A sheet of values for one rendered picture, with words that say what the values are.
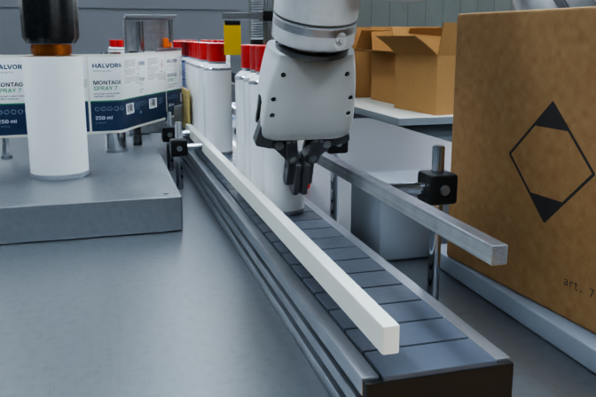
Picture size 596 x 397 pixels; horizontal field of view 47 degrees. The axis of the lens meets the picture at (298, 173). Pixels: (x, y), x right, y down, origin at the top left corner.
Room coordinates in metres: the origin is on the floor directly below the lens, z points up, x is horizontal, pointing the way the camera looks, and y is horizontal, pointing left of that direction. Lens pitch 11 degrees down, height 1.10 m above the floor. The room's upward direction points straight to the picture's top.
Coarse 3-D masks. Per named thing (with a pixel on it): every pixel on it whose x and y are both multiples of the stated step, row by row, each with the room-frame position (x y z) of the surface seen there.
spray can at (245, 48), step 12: (240, 48) 0.99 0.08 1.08; (240, 72) 0.98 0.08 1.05; (240, 84) 0.98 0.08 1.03; (240, 96) 0.98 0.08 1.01; (240, 108) 0.98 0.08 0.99; (240, 120) 0.98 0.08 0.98; (240, 132) 0.98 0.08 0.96; (240, 144) 0.98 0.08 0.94; (240, 156) 0.98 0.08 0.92; (240, 168) 0.98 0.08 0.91
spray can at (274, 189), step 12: (300, 144) 0.82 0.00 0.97; (264, 156) 0.82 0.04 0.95; (276, 156) 0.81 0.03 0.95; (264, 168) 0.82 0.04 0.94; (276, 168) 0.81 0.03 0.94; (264, 180) 0.82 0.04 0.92; (276, 180) 0.81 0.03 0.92; (264, 192) 0.82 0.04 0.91; (276, 192) 0.81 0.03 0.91; (288, 192) 0.81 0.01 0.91; (276, 204) 0.81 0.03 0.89; (288, 204) 0.81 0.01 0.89; (300, 204) 0.82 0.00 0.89
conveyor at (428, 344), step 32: (256, 224) 0.77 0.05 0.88; (320, 224) 0.77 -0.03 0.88; (288, 256) 0.65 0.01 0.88; (352, 256) 0.65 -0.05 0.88; (320, 288) 0.56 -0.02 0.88; (384, 288) 0.56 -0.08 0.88; (416, 320) 0.49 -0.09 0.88; (416, 352) 0.44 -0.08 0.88; (448, 352) 0.44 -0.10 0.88; (480, 352) 0.44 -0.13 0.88
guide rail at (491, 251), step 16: (320, 160) 0.78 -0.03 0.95; (336, 160) 0.73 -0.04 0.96; (352, 176) 0.67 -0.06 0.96; (368, 176) 0.65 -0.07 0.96; (368, 192) 0.63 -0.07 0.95; (384, 192) 0.60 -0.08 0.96; (400, 192) 0.58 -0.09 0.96; (400, 208) 0.56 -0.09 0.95; (416, 208) 0.53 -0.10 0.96; (432, 208) 0.52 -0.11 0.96; (432, 224) 0.51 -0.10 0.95; (448, 224) 0.48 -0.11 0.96; (464, 224) 0.48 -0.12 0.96; (464, 240) 0.46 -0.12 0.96; (480, 240) 0.44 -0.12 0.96; (496, 240) 0.44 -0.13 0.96; (480, 256) 0.44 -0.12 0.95; (496, 256) 0.42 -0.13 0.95
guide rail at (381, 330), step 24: (240, 192) 0.85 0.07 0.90; (264, 216) 0.72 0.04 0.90; (288, 240) 0.62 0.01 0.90; (312, 264) 0.55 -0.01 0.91; (336, 264) 0.52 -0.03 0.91; (336, 288) 0.49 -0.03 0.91; (360, 288) 0.47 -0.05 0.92; (360, 312) 0.44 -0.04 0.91; (384, 312) 0.43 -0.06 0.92; (384, 336) 0.40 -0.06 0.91
